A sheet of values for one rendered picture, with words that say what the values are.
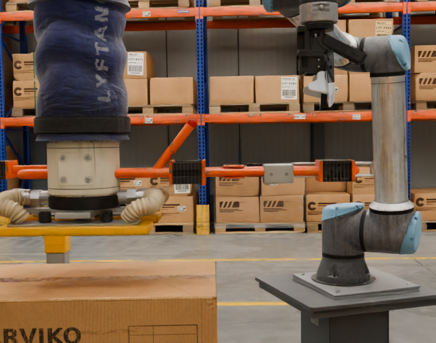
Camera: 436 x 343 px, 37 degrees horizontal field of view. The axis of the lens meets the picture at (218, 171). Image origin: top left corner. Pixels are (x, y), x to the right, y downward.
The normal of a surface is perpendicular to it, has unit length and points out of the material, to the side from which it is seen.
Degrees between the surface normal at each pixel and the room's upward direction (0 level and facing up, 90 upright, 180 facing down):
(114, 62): 103
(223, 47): 90
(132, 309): 90
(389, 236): 98
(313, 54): 90
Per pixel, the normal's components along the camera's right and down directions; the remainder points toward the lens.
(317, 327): -0.95, 0.04
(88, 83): 0.40, -0.16
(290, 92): -0.04, 0.05
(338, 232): -0.47, 0.07
